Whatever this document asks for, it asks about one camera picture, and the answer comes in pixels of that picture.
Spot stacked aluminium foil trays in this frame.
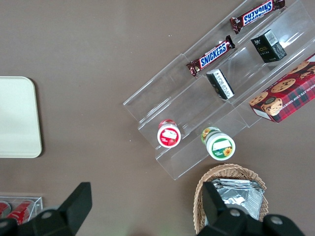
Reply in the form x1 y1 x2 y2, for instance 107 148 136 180
209 179 265 222

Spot red lid yogurt cup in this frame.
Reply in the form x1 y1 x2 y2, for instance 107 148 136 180
157 118 182 149

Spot clear acrylic stepped shelf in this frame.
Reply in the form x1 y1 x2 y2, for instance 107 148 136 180
122 0 315 181

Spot green lid yogurt cup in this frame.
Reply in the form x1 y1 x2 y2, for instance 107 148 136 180
201 126 236 161

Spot light tan wicker basket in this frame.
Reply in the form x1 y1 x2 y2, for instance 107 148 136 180
193 164 267 236

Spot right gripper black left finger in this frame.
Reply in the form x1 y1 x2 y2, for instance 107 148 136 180
22 181 93 236

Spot clear acrylic bottle rack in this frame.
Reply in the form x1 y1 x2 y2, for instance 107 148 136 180
0 195 45 227

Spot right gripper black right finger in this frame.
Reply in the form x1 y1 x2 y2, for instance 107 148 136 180
201 181 250 236

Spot cream plastic tray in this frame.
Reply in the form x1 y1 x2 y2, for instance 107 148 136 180
0 76 43 159

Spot red tartan cookie box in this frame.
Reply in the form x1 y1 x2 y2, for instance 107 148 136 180
248 54 315 124

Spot Snickers chocolate bar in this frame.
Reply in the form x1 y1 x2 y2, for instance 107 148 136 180
186 34 236 78
229 0 286 35

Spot small black carton box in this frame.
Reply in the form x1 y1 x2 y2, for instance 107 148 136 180
206 68 235 100
250 29 287 64

